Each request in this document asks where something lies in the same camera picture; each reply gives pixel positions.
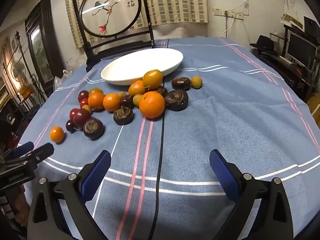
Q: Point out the dark red plum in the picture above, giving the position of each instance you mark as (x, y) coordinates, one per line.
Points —
(73, 113)
(82, 117)

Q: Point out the white oval plate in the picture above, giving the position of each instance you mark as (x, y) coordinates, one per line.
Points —
(140, 66)

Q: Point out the black speaker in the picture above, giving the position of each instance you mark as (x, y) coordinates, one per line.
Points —
(311, 26)

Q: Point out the yellow-orange oval tomato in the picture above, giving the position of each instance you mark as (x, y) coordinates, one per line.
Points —
(152, 78)

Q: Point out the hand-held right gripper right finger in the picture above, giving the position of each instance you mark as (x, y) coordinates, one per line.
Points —
(223, 177)

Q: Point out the dark wooden framed painting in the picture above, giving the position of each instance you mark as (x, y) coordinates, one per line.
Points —
(40, 45)

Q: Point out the small smooth orange tomato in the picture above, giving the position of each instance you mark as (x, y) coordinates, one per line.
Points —
(57, 134)

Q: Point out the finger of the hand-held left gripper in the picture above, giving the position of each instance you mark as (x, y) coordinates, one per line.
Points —
(24, 148)
(41, 153)

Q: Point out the dark brown water chestnut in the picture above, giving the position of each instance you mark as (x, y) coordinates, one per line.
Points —
(93, 128)
(123, 115)
(181, 83)
(162, 91)
(176, 99)

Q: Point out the large orange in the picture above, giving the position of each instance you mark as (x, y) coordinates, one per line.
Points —
(152, 104)

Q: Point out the blue striped tablecloth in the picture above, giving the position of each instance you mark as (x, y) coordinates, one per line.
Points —
(200, 135)

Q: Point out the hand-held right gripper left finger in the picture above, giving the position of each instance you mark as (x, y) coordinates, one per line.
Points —
(97, 175)

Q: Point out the dark cherry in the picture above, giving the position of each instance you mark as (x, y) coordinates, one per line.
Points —
(69, 125)
(127, 101)

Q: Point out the white wall power strip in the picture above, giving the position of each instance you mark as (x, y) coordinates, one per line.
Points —
(235, 15)

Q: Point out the standing fan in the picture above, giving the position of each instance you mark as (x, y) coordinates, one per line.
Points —
(18, 70)

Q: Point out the yellow longan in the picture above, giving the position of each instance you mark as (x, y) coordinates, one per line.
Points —
(196, 82)

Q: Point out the clear plastic bags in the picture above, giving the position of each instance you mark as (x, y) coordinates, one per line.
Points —
(62, 76)

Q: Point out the green-orange tomato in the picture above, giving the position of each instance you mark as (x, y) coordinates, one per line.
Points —
(96, 90)

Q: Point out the small yellow-green fruit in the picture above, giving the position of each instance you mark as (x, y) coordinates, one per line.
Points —
(121, 94)
(87, 108)
(137, 99)

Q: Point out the red cherry tomato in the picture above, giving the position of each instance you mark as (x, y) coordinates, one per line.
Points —
(84, 102)
(83, 95)

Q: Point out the white wall socket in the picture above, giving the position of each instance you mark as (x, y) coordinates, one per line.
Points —
(217, 11)

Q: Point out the beige checkered curtain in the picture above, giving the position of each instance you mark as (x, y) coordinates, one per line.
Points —
(175, 2)

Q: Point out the black shelf with monitor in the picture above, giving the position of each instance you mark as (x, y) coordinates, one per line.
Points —
(287, 70)

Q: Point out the round embroidered screen black frame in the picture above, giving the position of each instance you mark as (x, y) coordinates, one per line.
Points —
(110, 7)

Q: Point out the small tangerine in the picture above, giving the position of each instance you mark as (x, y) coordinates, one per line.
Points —
(96, 101)
(111, 102)
(136, 88)

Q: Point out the computer monitor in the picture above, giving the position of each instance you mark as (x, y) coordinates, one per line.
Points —
(300, 50)

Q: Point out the black hat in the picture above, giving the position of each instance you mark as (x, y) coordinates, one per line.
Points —
(264, 43)

